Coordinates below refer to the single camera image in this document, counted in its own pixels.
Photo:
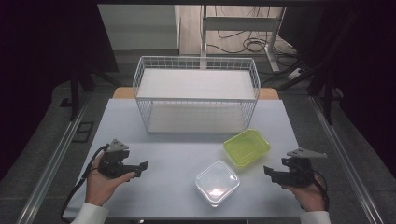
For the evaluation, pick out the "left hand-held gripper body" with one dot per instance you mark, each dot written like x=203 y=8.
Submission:
x=112 y=161

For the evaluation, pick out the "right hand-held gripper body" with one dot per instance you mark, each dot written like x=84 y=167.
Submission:
x=297 y=174

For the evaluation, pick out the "green plastic container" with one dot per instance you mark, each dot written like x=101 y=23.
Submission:
x=246 y=147

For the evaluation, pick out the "clear plastic lidded container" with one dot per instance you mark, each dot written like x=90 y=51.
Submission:
x=216 y=183

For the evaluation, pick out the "person's right hand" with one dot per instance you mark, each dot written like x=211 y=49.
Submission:
x=308 y=196

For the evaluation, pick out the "person's left hand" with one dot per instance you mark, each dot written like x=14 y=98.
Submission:
x=99 y=186

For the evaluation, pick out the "wooden table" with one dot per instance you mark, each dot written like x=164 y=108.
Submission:
x=123 y=93

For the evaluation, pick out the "black stand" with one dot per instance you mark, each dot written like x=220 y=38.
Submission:
x=74 y=93
x=327 y=96

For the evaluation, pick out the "white power strip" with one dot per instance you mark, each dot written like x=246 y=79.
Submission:
x=295 y=73

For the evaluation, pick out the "dark curtain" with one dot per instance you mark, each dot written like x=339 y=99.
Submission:
x=367 y=62
x=34 y=62

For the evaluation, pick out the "white cabinet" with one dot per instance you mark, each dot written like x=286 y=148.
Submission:
x=140 y=28

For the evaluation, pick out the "black floor bracket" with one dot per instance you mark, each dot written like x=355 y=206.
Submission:
x=83 y=132

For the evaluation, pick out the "aluminium rail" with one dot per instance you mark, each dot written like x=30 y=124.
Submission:
x=345 y=161
x=51 y=161

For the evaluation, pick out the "white metal desk frame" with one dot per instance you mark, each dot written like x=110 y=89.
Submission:
x=239 y=23

